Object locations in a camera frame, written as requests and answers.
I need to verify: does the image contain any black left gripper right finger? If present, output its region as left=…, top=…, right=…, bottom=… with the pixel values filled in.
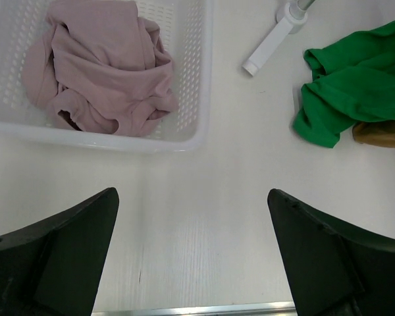
left=267, top=189, right=395, bottom=315

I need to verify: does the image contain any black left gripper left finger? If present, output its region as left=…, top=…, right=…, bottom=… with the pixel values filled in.
left=0, top=188, right=119, bottom=315

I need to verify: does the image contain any brown tank top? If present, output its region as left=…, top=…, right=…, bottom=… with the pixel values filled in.
left=352, top=120, right=395, bottom=148

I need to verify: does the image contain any mauve tank top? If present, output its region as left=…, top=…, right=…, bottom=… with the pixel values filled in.
left=21, top=1, right=178, bottom=137

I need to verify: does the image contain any green tank top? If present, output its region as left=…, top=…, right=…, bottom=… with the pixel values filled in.
left=292, top=20, right=395, bottom=148

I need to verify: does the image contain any silver clothes rack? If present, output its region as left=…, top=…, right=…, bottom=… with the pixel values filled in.
left=242, top=0, right=315, bottom=77

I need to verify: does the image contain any white perforated plastic basket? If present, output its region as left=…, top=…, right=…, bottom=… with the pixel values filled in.
left=0, top=1, right=213, bottom=153

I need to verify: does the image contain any aluminium rail at table edge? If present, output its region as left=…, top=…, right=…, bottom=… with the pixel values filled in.
left=92, top=302, right=297, bottom=316

